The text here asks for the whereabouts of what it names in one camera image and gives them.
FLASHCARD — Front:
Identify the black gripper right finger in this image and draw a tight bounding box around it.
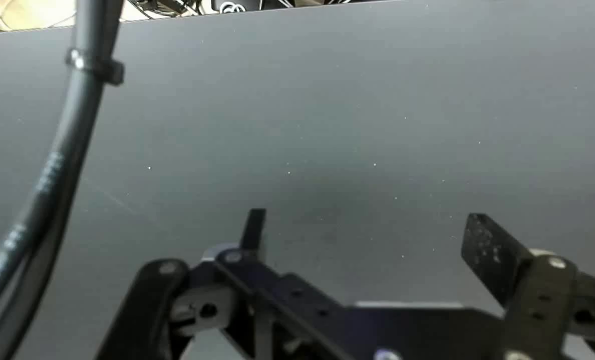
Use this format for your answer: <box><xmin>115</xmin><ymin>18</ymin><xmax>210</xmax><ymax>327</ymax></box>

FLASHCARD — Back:
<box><xmin>459</xmin><ymin>213</ymin><xmax>595</xmax><ymax>360</ymax></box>

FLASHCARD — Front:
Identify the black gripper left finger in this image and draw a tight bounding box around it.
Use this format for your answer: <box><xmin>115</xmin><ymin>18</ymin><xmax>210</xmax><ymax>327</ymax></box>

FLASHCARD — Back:
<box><xmin>95</xmin><ymin>208</ymin><xmax>268</xmax><ymax>360</ymax></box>

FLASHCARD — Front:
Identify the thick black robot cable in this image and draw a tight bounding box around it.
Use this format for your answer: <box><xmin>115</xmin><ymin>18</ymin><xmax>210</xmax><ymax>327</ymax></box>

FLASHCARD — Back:
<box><xmin>0</xmin><ymin>0</ymin><xmax>127</xmax><ymax>360</ymax></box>

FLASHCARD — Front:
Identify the black cable tie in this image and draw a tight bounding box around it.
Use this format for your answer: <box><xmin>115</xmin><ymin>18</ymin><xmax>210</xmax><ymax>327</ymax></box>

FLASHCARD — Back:
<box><xmin>67</xmin><ymin>47</ymin><xmax>127</xmax><ymax>89</ymax></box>

